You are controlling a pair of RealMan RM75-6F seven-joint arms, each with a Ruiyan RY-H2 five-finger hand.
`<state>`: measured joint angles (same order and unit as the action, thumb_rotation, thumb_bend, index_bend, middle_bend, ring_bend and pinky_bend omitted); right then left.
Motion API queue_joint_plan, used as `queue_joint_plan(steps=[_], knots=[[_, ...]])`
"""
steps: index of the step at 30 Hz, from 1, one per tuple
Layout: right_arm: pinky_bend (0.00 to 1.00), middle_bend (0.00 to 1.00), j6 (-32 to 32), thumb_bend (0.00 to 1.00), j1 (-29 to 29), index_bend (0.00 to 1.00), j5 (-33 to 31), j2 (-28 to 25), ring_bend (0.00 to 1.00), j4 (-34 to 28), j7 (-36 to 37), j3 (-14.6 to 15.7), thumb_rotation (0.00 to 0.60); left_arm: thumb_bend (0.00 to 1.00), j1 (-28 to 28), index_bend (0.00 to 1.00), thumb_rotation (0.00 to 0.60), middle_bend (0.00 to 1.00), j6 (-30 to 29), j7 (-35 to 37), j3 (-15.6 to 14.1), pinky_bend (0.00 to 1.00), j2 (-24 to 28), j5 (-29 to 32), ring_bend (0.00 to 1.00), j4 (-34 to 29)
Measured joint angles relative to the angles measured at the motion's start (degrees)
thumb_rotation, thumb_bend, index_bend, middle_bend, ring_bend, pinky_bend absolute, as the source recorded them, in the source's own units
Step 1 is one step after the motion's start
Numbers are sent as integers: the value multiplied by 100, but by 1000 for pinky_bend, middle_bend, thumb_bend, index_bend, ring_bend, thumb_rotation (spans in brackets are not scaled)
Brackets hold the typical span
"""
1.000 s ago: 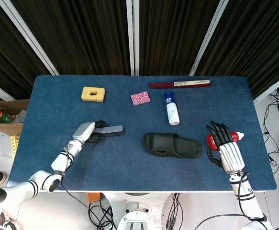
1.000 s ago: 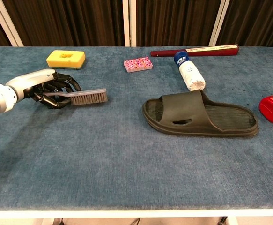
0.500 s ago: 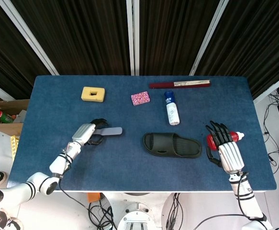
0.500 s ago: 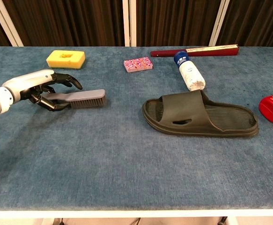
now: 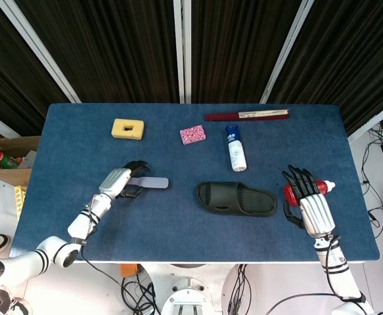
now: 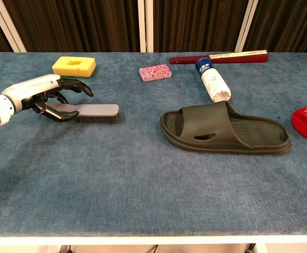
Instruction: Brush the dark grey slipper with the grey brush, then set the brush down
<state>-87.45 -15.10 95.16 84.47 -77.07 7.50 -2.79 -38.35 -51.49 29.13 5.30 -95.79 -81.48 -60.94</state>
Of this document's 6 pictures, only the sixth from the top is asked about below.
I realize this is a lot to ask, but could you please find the grey scrub brush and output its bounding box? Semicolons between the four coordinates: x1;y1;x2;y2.
46;103;120;124

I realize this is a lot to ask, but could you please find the pink patterned small box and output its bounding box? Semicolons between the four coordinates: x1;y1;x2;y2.
139;63;173;82

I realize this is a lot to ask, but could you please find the dark rubber slipper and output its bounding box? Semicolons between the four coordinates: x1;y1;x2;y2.
160;100;292;155

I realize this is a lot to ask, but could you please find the yellow sponge with hole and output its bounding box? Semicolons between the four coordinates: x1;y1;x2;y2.
52;56;96;79

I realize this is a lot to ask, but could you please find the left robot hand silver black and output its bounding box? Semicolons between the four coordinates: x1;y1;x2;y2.
2;73;94;123

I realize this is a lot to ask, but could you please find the white bottle blue cap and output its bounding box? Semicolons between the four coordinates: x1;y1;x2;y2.
195;57;232;103

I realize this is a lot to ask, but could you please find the dark red folded fan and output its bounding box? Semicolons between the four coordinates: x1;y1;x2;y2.
169;50;270;65

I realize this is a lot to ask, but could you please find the white double frame post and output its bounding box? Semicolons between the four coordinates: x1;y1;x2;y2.
137;0;154;53

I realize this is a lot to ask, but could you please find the blue velvet tablecloth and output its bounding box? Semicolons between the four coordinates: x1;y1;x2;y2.
0;52;307;238

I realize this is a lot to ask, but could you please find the red bottle white cap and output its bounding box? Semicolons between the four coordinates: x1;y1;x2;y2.
291;104;307;140

